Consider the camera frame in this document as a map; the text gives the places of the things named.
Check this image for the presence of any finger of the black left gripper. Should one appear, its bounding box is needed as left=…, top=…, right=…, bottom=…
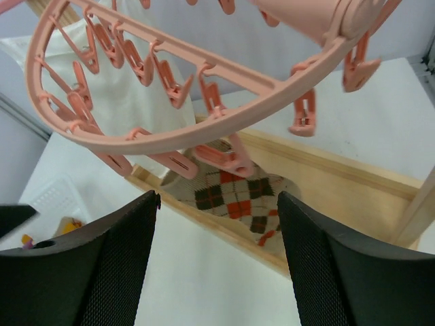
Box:
left=0, top=204, right=37, bottom=238

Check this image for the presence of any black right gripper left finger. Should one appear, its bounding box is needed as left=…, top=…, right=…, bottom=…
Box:
left=1, top=191, right=160, bottom=325

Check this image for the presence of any beige argyle sock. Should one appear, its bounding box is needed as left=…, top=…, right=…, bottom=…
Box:
left=160, top=151, right=301, bottom=257

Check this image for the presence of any magenta striped sock yellow cuff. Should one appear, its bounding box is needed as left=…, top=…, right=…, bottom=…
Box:
left=21, top=234, right=35, bottom=249

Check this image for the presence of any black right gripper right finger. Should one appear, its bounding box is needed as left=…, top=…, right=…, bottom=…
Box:
left=277, top=192, right=434, bottom=325

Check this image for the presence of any pink round clip hanger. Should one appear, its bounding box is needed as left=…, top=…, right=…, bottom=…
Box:
left=25, top=1, right=398, bottom=179

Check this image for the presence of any white plastic basket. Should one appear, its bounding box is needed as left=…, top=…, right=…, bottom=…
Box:
left=20, top=176, right=92, bottom=241

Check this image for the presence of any wooden clothes rack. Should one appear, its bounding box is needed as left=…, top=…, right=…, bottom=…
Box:
left=25, top=0, right=435, bottom=279

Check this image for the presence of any white camisole top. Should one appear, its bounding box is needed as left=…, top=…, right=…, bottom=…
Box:
left=1, top=1, right=195, bottom=178

